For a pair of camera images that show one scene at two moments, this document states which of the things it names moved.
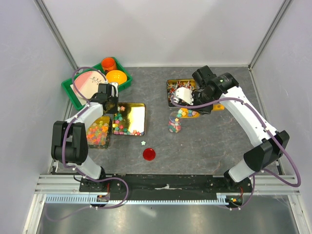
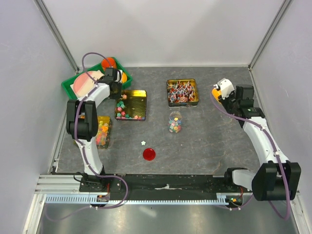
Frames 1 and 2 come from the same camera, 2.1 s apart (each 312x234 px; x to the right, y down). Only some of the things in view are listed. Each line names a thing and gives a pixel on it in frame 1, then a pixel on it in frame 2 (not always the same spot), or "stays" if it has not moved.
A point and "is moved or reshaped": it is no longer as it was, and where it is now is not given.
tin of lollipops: [173, 85] stays
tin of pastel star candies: [130, 120] to [132, 106]
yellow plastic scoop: [185, 113] is moved or reshaped
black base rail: [104, 186] stays
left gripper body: [113, 105] to [117, 94]
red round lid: [149, 154] stays
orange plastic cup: [108, 64] stays
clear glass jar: [175, 123] stays
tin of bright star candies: [98, 132] stays
